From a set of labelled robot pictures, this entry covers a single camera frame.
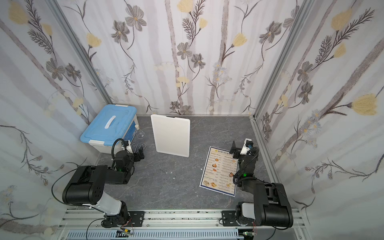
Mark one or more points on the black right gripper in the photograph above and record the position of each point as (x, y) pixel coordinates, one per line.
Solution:
(237, 151)

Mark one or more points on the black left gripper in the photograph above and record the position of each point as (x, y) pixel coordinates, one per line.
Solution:
(137, 154)

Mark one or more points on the laminated dim sum menu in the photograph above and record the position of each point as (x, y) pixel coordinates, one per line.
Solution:
(219, 171)

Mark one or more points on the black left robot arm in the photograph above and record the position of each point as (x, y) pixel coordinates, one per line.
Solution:
(86, 188)

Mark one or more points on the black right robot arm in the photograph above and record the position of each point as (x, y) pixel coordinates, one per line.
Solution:
(270, 206)

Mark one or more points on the clear glass flask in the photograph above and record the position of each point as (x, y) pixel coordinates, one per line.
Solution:
(139, 132)

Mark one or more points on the blue lidded storage box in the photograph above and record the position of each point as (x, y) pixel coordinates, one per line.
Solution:
(113, 122)

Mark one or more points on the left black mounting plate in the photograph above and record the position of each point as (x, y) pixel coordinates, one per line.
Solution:
(136, 218)

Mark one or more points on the black mounting plate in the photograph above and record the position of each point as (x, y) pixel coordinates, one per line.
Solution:
(229, 219)
(136, 218)

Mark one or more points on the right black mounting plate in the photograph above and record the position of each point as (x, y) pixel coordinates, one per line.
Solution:
(229, 219)

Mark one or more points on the metal wire tongs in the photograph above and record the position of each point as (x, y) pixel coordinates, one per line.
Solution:
(136, 147)

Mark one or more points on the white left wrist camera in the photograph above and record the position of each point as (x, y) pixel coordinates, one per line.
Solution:
(127, 146)

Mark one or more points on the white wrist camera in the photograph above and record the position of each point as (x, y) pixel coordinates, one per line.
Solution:
(248, 145)
(127, 146)

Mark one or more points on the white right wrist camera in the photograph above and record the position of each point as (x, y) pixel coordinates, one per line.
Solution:
(248, 145)

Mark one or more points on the white slotted cable duct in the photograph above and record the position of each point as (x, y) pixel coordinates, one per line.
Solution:
(154, 235)

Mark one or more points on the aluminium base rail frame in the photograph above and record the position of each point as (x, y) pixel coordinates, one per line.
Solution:
(197, 219)

